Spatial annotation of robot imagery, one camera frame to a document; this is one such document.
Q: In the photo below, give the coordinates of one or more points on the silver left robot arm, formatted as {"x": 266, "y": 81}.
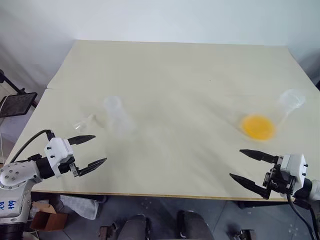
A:
{"x": 12, "y": 175}

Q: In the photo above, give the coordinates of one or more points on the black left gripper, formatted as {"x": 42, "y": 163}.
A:
{"x": 70, "y": 165}

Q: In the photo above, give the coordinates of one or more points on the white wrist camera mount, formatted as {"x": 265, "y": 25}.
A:
{"x": 295, "y": 167}
{"x": 56, "y": 150}

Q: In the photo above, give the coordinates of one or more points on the large flask with orange liquid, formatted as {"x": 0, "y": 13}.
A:
{"x": 257, "y": 127}

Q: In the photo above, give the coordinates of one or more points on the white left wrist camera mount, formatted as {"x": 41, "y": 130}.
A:
{"x": 56, "y": 150}

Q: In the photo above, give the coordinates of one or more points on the dark rounded shape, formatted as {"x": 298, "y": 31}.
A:
{"x": 193, "y": 226}
{"x": 135, "y": 227}

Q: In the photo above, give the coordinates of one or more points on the clear plastic bag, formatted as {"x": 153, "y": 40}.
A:
{"x": 82, "y": 206}

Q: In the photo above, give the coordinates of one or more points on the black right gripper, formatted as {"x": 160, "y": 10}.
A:
{"x": 277, "y": 181}

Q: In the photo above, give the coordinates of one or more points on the black stand pole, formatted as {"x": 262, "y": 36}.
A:
{"x": 11, "y": 85}

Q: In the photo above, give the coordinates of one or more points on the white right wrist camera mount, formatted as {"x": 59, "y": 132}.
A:
{"x": 295, "y": 167}

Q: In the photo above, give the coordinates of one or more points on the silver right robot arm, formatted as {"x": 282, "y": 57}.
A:
{"x": 315, "y": 190}

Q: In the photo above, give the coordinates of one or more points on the brown cardboard box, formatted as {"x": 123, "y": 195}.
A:
{"x": 50, "y": 217}

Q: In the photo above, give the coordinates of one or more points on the black tablet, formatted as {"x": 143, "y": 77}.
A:
{"x": 16, "y": 103}

